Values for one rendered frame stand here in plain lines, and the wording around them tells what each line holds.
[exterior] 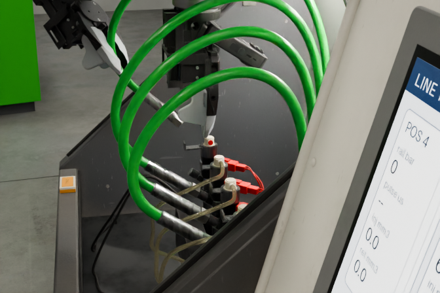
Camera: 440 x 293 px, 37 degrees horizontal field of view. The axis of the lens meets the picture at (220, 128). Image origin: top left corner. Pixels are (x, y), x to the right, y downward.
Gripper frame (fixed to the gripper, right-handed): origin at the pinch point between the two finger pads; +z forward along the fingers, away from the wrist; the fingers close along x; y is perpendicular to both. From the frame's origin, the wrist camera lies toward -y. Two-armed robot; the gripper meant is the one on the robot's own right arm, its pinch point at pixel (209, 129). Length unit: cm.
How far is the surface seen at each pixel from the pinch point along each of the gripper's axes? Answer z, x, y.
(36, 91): 100, -327, 51
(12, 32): 59, -324, 62
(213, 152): 3.5, 1.3, -0.6
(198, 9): -21.6, 8.7, 3.4
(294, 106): -12.6, 24.7, -5.8
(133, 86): -4.1, -12.2, 11.2
